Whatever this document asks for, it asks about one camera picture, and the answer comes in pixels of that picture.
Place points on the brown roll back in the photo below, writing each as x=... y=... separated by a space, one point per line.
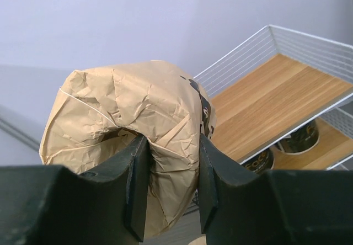
x=199 y=241

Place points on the brown roll front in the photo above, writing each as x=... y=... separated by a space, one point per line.
x=99 y=111

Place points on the black roll front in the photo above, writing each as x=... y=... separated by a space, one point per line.
x=299 y=141

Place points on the black toilet paper roll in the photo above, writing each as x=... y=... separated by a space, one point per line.
x=261 y=162

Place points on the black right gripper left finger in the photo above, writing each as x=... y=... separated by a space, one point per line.
x=52 y=205

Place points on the white wire wooden shelf rack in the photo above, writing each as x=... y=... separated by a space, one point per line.
x=272 y=84

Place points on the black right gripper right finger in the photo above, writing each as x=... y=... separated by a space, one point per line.
x=238 y=206

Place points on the brown roll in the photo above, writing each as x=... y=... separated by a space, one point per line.
x=99 y=111
x=199 y=241

